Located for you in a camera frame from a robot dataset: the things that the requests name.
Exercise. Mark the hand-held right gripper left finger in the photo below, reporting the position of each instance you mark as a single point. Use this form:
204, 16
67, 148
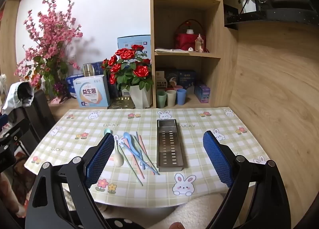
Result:
99, 161

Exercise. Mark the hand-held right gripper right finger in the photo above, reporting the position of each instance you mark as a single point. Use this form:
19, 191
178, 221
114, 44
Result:
216, 160

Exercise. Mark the green spoon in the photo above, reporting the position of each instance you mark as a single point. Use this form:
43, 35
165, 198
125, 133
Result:
108, 133

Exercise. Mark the pink spoon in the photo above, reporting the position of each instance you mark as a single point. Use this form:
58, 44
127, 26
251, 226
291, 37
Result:
126, 144

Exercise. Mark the green chopstick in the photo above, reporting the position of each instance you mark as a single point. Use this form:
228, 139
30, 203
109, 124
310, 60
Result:
133, 166
142, 148

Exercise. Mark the blue spoon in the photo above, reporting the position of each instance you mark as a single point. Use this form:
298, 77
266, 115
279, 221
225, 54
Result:
127, 136

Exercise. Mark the pink chopstick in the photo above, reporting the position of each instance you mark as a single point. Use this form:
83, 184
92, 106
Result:
135, 165
142, 151

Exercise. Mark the metal utensil tray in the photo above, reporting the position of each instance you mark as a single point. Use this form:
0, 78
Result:
170, 144

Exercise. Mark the beige spoon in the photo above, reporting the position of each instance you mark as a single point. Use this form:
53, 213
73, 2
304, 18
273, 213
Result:
118, 159

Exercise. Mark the green checked bunny tablecloth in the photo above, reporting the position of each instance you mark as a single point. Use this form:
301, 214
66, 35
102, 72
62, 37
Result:
197, 144

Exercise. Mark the white and black jacket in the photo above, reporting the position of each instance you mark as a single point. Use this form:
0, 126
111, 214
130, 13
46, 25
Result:
12, 99

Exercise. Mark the black chair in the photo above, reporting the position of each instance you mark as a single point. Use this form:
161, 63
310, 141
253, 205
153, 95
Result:
42, 114

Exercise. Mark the blue chopstick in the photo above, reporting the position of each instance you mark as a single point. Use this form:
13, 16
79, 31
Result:
143, 160
147, 159

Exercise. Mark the white fluffy cushion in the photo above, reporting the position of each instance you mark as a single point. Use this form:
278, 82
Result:
192, 209

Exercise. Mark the gold embossed tin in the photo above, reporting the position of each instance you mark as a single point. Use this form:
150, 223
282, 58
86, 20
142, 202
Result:
122, 103

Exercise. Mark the dark polka-dot cloth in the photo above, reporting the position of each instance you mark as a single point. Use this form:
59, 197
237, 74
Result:
124, 224

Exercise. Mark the purple box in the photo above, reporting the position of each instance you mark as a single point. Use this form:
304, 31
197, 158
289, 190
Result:
202, 94

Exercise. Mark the white and blue tissue box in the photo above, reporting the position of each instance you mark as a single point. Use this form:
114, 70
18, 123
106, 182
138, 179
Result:
92, 94

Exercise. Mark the blue cup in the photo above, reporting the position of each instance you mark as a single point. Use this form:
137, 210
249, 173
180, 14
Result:
181, 97

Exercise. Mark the blue box with white label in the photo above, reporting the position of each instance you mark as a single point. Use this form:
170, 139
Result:
125, 92

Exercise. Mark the white flower pot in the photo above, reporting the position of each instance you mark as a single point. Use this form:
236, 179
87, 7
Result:
140, 98

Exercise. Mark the beige cup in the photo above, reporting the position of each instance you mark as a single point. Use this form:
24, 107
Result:
171, 98

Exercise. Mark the small blue box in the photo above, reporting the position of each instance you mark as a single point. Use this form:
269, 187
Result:
71, 86

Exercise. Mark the pink cup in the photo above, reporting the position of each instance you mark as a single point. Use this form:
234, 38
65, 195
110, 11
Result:
178, 87

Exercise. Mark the green cup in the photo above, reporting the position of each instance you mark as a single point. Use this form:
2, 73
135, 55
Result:
161, 98

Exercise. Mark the wooden shelf unit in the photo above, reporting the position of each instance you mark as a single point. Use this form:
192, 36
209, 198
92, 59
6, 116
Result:
211, 74

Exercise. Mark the dark blue moon box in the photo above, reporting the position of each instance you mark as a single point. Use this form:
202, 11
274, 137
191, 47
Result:
184, 76

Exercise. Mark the steel thermos cup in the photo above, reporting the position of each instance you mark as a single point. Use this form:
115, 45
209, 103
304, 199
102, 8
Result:
87, 70

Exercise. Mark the red rose plant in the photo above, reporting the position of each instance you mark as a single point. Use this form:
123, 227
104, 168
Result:
129, 69

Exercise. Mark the small white box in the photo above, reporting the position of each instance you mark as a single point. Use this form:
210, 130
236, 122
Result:
160, 79

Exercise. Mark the pink blossom plant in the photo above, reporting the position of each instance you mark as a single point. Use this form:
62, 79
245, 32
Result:
49, 44

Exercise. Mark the glass perfume bottle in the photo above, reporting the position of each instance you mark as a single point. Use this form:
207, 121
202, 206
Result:
199, 44

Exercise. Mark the stack of papers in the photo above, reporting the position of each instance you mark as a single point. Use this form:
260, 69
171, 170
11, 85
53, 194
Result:
169, 50

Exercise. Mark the tall light blue box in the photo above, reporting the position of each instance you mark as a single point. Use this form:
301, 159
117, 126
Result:
127, 41

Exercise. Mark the red basket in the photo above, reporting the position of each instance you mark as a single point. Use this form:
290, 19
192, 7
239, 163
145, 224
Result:
185, 40

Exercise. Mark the white vase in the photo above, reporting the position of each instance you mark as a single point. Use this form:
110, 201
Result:
249, 5

